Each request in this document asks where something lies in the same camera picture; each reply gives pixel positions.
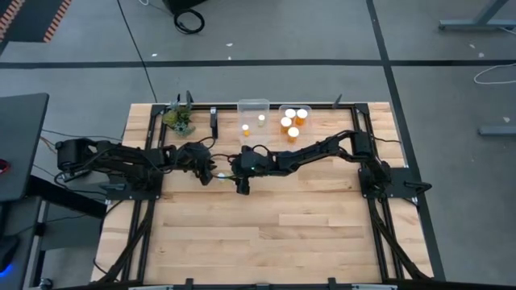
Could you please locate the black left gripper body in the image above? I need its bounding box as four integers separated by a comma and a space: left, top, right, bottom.
181, 141, 217, 186

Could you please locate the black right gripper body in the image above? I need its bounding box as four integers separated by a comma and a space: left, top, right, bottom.
231, 147, 269, 197

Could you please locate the clear plastic bin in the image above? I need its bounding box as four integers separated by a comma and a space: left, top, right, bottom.
236, 98, 271, 147
277, 103, 314, 145

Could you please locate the green succulent plant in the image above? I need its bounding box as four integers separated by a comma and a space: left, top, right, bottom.
162, 101, 198, 138

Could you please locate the black desk crossbar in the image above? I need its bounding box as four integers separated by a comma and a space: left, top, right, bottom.
26, 175, 108, 221

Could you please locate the black box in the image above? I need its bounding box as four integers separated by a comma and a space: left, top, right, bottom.
162, 0, 209, 14

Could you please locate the black desk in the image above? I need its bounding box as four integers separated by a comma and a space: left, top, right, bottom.
0, 93, 50, 202

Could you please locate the black mat with orange stripes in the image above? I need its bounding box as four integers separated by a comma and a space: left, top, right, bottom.
0, 0, 74, 44

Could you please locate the grey metal table foot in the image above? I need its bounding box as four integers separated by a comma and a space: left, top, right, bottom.
478, 125, 516, 137

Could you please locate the grey metal table leg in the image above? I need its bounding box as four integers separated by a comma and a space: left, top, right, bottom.
438, 0, 516, 33

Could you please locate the black table clamp bracket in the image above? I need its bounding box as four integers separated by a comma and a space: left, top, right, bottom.
209, 106, 219, 140

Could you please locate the black aluminium table frame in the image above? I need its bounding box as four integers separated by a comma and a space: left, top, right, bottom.
91, 102, 435, 290

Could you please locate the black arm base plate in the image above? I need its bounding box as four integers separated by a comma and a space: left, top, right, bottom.
105, 183, 163, 201
358, 166, 433, 199

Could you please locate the long black floor cable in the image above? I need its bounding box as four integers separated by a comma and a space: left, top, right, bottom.
116, 0, 158, 103

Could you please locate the coiled black cable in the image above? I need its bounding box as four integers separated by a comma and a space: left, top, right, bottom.
173, 8, 206, 35

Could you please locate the white floor cable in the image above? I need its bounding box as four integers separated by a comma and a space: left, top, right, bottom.
473, 62, 516, 86

